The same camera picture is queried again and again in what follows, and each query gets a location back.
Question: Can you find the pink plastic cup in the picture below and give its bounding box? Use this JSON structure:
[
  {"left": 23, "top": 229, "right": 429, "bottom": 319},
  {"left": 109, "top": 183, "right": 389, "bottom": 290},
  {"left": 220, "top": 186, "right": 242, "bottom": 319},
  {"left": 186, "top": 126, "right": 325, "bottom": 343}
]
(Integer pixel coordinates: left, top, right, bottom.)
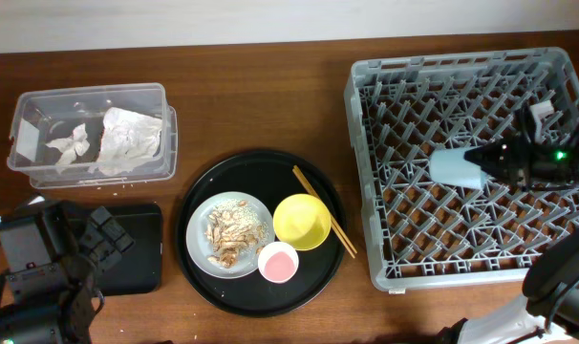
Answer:
[{"left": 258, "top": 242, "right": 299, "bottom": 284}]

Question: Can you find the wooden chopstick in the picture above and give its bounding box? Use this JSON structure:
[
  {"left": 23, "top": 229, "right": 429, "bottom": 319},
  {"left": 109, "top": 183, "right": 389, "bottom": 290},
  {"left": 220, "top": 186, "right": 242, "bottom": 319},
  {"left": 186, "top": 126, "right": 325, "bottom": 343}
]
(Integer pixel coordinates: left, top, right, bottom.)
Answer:
[
  {"left": 274, "top": 165, "right": 356, "bottom": 258},
  {"left": 294, "top": 164, "right": 358, "bottom": 254}
]

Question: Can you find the grey plate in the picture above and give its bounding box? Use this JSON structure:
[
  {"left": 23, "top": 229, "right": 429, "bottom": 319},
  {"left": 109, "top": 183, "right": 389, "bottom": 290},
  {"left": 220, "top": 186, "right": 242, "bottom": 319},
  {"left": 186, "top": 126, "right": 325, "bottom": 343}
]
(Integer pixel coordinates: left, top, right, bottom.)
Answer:
[{"left": 185, "top": 192, "right": 275, "bottom": 279}]

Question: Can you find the wooden chopstick upper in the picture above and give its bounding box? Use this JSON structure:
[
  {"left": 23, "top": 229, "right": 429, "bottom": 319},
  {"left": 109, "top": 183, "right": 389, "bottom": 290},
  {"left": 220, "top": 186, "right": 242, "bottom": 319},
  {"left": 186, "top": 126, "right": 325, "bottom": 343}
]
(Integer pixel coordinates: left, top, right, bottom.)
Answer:
[{"left": 294, "top": 164, "right": 358, "bottom": 254}]

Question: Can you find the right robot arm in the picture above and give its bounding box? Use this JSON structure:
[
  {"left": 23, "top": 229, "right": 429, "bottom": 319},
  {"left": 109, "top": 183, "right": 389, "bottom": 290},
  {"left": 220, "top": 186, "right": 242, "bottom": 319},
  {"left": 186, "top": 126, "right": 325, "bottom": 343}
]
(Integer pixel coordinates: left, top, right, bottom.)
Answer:
[{"left": 429, "top": 101, "right": 579, "bottom": 343}]

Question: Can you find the black rectangular tray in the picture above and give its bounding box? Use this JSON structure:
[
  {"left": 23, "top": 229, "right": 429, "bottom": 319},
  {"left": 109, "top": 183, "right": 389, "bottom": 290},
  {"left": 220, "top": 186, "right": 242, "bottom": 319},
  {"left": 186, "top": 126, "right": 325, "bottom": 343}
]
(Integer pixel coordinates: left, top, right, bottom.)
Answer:
[{"left": 64, "top": 204, "right": 162, "bottom": 296}]

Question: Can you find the yellow plastic bowl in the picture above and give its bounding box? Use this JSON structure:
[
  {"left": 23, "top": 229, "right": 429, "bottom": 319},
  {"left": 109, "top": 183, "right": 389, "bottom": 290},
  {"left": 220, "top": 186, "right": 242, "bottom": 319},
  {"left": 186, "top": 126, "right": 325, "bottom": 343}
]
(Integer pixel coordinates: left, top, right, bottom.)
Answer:
[{"left": 272, "top": 194, "right": 332, "bottom": 251}]

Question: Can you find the clear plastic waste bin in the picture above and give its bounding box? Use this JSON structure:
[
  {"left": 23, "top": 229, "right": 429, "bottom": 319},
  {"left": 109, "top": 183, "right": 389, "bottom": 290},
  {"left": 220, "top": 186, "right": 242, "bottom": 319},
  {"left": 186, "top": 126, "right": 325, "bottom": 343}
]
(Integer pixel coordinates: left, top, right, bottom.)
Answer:
[{"left": 7, "top": 83, "right": 179, "bottom": 189}]

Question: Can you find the gold snack wrapper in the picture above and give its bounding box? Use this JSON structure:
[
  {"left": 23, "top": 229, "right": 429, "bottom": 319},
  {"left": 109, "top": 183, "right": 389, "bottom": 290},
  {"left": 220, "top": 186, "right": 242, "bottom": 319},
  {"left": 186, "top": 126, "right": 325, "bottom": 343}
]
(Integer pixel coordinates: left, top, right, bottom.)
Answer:
[{"left": 46, "top": 123, "right": 90, "bottom": 173}]

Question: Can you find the food scraps pile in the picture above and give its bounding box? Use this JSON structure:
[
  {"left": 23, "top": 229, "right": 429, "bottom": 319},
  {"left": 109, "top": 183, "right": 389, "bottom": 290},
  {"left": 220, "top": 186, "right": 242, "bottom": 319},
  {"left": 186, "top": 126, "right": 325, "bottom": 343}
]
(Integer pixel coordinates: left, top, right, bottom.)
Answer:
[{"left": 204, "top": 199, "right": 268, "bottom": 269}]

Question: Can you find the grey dishwasher rack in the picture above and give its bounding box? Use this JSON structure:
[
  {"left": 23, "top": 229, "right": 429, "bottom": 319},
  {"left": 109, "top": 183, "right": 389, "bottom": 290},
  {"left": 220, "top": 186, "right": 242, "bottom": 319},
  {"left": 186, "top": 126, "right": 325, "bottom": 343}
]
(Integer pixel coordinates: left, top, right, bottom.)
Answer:
[{"left": 344, "top": 47, "right": 579, "bottom": 293}]

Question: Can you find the white napkin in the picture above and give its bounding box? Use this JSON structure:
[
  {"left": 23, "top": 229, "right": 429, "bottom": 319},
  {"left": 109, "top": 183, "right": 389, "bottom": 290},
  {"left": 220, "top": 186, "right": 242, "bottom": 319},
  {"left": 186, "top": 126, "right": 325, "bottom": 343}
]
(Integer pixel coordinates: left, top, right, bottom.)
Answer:
[{"left": 89, "top": 107, "right": 162, "bottom": 176}]

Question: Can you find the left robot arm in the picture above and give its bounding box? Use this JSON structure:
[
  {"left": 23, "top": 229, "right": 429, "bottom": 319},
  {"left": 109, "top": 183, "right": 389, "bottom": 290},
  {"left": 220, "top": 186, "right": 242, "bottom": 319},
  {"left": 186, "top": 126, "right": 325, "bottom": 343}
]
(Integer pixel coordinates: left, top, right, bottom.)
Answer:
[{"left": 0, "top": 201, "right": 135, "bottom": 343}]

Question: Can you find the blue plastic cup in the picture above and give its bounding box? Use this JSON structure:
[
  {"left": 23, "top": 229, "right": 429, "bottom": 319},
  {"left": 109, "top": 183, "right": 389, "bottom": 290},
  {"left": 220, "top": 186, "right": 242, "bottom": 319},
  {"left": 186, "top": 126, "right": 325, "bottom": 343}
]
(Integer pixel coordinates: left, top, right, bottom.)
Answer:
[{"left": 429, "top": 147, "right": 487, "bottom": 190}]

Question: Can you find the round black serving tray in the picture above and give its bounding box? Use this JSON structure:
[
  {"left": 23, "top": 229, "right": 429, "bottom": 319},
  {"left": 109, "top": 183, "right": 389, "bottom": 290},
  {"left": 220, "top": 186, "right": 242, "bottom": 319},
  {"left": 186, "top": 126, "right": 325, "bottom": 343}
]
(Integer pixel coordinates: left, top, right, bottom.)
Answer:
[{"left": 173, "top": 149, "right": 347, "bottom": 317}]

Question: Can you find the wooden chopstick lower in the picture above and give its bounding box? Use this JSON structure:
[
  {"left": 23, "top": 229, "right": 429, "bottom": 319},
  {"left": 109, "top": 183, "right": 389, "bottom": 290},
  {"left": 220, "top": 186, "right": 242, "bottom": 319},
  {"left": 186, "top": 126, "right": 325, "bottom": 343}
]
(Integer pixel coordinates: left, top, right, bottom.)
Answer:
[{"left": 274, "top": 165, "right": 356, "bottom": 258}]

